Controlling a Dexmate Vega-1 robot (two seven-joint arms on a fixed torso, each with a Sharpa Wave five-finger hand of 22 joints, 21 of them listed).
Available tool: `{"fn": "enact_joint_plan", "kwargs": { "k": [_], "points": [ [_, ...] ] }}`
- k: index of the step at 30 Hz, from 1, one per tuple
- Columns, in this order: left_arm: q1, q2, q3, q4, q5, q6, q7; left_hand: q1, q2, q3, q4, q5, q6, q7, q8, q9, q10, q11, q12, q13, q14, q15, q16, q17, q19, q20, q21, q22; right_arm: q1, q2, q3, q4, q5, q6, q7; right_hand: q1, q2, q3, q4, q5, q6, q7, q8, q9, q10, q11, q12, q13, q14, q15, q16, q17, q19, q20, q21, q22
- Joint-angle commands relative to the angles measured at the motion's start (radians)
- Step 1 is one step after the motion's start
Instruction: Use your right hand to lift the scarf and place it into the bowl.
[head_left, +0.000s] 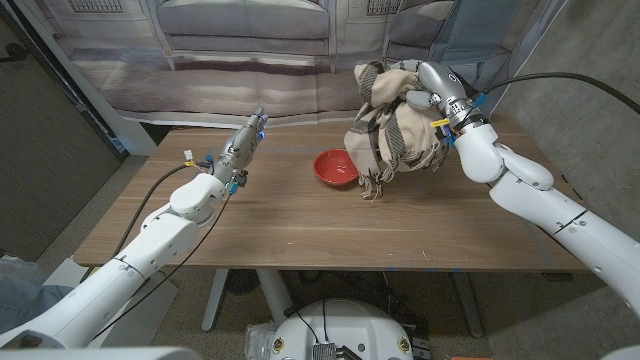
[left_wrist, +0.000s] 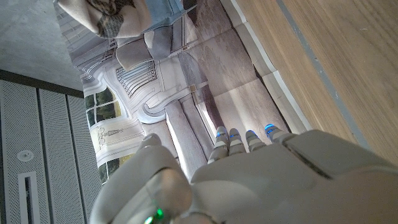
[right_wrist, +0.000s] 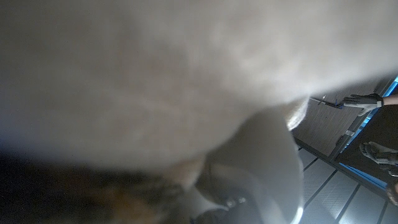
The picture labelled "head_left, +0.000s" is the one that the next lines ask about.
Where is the person's blue jeans leg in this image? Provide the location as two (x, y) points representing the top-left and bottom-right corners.
(0, 274), (74, 336)

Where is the grey table leg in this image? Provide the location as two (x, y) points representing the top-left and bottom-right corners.
(452, 271), (485, 339)

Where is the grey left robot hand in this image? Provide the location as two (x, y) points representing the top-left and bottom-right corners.
(209, 106), (269, 195)

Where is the red bowl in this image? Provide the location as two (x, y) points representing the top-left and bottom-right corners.
(312, 148), (360, 187)

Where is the clear plastic package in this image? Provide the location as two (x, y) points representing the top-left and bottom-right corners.
(244, 322), (277, 360)

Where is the beige plaid fringed scarf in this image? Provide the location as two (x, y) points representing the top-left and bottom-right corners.
(343, 59), (451, 201)

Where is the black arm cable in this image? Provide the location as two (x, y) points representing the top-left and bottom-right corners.
(79, 162), (216, 284)
(482, 72), (640, 116)

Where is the white slanted table leg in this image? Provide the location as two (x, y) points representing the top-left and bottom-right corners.
(201, 268), (230, 334)

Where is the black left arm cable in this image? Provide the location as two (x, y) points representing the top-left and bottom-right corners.
(79, 162), (216, 284)

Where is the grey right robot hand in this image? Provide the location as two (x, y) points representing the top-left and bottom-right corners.
(394, 58), (489, 134)

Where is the dark wooden door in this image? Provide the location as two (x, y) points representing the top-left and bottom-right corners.
(0, 9), (126, 262)

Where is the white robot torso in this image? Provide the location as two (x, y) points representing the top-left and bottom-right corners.
(269, 298), (415, 360)

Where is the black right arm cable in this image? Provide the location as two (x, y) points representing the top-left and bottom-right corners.
(482, 72), (640, 116)

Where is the clear plastic bag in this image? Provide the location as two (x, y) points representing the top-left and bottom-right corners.
(0, 254), (49, 286)

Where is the white table column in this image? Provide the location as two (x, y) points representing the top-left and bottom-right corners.
(255, 268), (296, 326)

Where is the black round floor fan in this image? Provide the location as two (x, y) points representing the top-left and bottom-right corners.
(224, 269), (261, 296)

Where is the printed room backdrop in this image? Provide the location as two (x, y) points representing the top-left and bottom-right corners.
(9, 0), (571, 130)

